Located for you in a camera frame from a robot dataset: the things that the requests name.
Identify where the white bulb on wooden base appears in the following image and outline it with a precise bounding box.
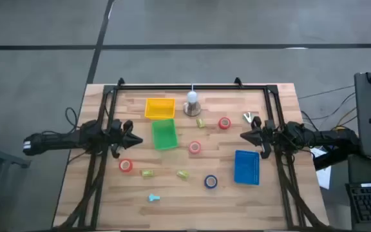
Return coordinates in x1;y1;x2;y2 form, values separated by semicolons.
182;84;202;117

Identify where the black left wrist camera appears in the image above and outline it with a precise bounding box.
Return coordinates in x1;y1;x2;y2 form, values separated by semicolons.
122;119;135;133

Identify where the blue tape roll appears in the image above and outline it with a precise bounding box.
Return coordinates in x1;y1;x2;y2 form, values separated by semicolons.
204;175;218;189

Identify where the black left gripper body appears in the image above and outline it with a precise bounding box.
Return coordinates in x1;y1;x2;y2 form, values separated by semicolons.
108;119;126;159

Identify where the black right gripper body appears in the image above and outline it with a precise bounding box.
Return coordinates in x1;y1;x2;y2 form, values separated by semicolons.
258;120;277;160

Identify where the white paper sheet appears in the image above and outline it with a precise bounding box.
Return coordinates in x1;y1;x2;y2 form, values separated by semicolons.
310;146;333;190

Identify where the black metal rig frame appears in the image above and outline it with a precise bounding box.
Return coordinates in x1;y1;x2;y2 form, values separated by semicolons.
55;77;327;232

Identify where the red tape roll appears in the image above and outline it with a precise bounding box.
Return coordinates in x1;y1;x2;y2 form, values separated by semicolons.
218;117;232;130
188;140;202;155
119;159;133;173

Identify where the green plastic basket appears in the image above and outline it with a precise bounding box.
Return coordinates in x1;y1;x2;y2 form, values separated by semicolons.
151;118;180;151

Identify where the yellow plastic basket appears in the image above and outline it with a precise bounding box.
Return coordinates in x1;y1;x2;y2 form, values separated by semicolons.
144;97;176;121

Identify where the blue plastic basket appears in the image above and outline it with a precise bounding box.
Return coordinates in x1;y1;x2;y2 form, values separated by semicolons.
233;150;261;186

